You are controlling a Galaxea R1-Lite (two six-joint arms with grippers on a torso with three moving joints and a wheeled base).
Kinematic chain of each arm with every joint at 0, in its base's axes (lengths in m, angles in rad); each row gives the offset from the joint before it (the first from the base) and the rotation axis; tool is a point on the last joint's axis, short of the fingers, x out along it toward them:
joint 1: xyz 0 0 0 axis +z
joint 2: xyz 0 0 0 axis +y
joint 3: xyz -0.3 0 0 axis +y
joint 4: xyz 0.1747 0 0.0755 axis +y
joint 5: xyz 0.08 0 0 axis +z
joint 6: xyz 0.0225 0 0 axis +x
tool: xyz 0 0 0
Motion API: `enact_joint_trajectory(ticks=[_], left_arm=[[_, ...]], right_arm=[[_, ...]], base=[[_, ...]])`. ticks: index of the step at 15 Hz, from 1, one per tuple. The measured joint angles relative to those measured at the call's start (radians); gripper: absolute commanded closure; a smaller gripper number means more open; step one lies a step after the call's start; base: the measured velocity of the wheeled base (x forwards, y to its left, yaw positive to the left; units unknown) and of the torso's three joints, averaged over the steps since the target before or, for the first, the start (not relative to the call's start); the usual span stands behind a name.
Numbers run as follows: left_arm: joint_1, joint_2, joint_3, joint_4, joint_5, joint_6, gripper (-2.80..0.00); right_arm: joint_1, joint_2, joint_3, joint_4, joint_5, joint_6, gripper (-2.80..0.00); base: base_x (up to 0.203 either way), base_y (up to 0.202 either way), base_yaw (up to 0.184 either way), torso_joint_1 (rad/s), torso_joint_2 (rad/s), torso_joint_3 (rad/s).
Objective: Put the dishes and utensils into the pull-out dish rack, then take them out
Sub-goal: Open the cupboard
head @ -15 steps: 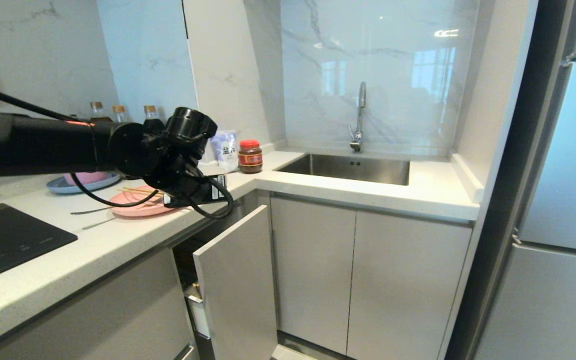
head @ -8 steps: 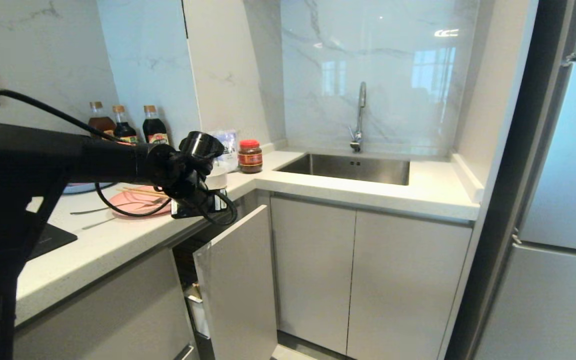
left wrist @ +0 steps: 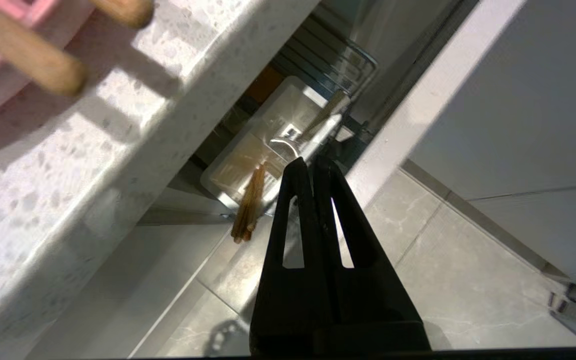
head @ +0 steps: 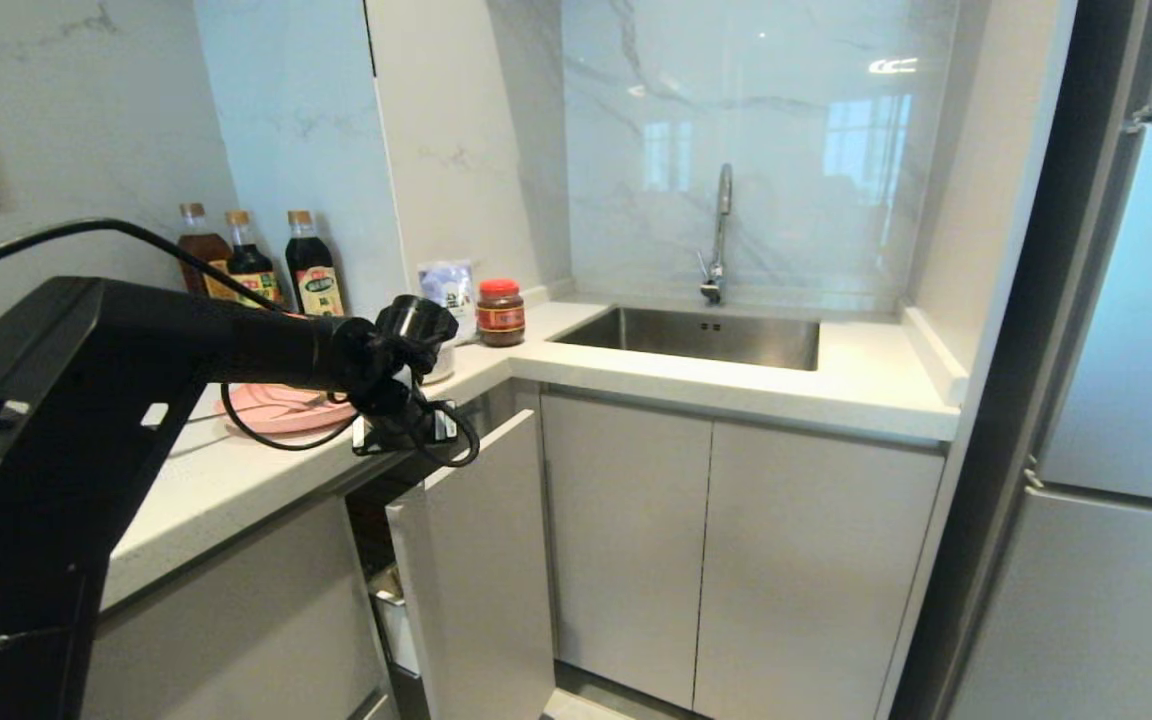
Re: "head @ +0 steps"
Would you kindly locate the pink plate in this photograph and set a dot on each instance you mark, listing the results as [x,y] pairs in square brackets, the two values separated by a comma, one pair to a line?
[281,410]

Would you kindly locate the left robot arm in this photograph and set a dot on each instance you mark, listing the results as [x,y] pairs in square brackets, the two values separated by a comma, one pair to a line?
[86,380]

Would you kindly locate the brown sauce bottle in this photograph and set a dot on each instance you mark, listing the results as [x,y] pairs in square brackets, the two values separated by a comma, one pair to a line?
[204,250]

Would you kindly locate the dark sauce bottle green label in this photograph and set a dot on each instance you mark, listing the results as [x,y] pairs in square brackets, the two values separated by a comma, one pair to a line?
[313,270]

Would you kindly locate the red-lidded sauce jar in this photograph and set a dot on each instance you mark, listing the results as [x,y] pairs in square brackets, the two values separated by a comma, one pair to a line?
[501,315]

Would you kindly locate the tall refrigerator door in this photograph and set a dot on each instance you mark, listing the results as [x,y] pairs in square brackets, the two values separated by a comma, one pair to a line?
[1146,300]

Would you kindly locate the chrome faucet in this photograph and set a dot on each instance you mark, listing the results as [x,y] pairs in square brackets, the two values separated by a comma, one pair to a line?
[719,240]

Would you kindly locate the white bowl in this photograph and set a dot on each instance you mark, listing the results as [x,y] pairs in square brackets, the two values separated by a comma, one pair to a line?
[439,365]

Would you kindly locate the short refrigerator door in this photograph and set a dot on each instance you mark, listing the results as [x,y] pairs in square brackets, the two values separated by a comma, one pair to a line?
[1096,610]

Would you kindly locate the grey cabinet front panel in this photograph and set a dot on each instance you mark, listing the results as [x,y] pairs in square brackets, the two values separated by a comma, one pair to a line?
[236,620]

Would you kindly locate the white seasoning bag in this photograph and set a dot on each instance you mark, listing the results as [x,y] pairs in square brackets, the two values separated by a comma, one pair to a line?
[448,282]

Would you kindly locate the wide grey cabinet door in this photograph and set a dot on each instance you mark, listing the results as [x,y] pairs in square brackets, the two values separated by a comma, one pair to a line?
[816,590]

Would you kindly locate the pull-out dish rack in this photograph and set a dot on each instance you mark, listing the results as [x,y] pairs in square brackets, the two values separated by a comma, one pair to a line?
[396,620]

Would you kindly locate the dark sauce bottle yellow label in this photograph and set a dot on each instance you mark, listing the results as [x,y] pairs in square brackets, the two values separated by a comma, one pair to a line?
[250,262]

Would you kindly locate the stainless steel sink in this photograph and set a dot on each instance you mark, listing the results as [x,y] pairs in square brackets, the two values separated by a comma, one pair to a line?
[696,335]

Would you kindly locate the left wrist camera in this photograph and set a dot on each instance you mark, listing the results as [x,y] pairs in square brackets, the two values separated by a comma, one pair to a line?
[441,424]

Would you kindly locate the open grey cabinet door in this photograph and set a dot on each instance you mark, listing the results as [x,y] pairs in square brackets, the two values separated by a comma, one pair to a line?
[481,570]

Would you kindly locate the refrigerator body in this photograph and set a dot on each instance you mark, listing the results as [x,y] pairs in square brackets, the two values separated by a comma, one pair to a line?
[1016,400]

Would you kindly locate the narrow grey cabinet door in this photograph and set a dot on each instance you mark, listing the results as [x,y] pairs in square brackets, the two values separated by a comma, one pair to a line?
[626,550]

